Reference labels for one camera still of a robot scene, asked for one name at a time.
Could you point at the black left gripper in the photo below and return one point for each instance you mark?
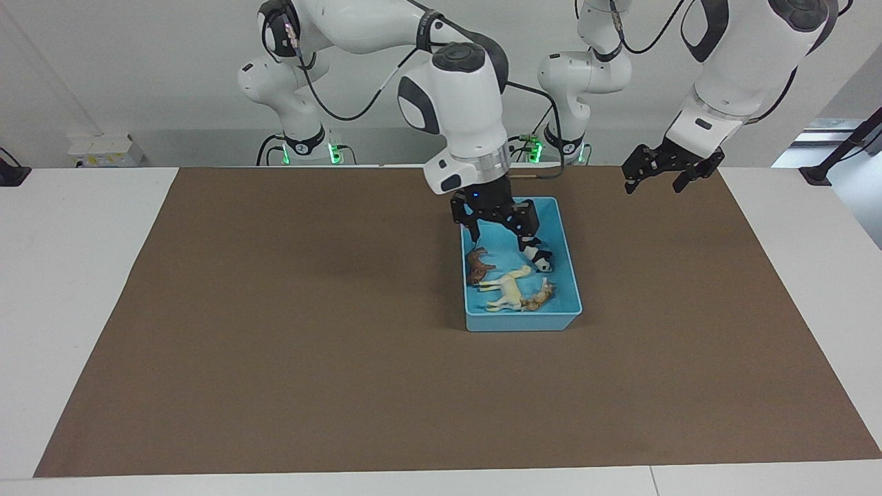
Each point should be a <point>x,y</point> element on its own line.
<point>679,160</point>

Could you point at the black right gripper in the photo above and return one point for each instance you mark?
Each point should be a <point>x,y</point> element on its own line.
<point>489,203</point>

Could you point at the brown lion toy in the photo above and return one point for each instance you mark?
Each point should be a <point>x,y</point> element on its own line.
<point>477,267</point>

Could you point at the black and white panda toy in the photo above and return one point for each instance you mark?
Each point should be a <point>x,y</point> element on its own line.
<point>541,260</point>

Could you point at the cream horse toy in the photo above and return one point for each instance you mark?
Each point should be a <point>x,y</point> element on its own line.
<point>511,289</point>

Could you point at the orange striped tiger toy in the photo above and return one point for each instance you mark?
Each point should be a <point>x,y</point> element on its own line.
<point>541,296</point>

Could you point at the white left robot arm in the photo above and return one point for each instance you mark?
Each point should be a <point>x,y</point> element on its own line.
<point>744,62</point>

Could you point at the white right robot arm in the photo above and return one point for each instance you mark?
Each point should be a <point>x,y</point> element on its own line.
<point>462,110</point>

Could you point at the light blue plastic storage box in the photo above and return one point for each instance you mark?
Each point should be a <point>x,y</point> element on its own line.
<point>568,303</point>

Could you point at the green lit left base connector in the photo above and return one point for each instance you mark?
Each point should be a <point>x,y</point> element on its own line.
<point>532,148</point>

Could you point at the green lit base connector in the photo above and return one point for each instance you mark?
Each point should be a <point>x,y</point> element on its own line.
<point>335,153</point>
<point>532,148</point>

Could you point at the black angled stand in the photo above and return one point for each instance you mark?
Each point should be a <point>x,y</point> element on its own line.
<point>837,153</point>

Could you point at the green lit right base connector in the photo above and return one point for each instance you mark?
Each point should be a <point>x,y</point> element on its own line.
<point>335,153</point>

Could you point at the brown paper table mat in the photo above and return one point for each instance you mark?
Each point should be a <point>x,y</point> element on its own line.
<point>344,379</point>

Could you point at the white box by wall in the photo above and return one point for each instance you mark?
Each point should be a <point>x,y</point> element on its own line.
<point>103,150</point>

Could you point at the black clamp mount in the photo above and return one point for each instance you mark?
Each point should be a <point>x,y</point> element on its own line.
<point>12,173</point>

